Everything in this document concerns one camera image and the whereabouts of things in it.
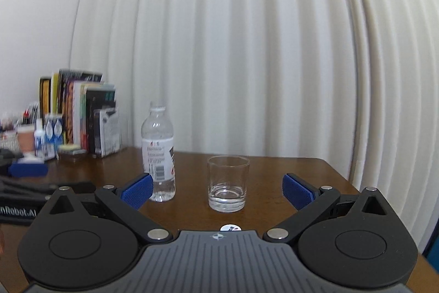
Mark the dark orange lettered book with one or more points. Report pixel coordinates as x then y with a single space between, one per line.
69 111

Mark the tall black cover book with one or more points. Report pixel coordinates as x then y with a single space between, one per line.
66 75

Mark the white black product box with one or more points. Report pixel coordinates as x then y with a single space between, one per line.
106 132

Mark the white yellow spine book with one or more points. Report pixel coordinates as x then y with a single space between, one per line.
83 93

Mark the black zippered case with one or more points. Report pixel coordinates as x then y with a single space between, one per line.
7 157

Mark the metal tin with sticky notes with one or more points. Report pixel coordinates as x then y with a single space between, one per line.
70 152

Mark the black yellow thin book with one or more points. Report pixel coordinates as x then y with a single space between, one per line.
44 96

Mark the clear drinking glass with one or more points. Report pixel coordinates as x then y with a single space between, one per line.
227 182

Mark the blue white carton box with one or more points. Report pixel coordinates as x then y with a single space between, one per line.
54 130

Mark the white pleated curtain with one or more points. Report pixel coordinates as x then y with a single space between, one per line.
353 82

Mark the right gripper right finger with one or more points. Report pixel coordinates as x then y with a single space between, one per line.
355 241

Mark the black book with teal text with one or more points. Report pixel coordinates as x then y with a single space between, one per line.
96 99

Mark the pink paper cup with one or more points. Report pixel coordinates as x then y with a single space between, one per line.
25 137

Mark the clear plastic water bottle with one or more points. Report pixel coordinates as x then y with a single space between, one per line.
157 144

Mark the white plastic organizer basket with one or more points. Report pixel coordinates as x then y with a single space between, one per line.
9 140

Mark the white bottle cap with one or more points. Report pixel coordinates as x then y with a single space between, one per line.
230 227

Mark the small white dropper bottle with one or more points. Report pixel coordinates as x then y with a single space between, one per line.
39 139

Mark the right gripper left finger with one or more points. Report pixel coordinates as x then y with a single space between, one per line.
84 241

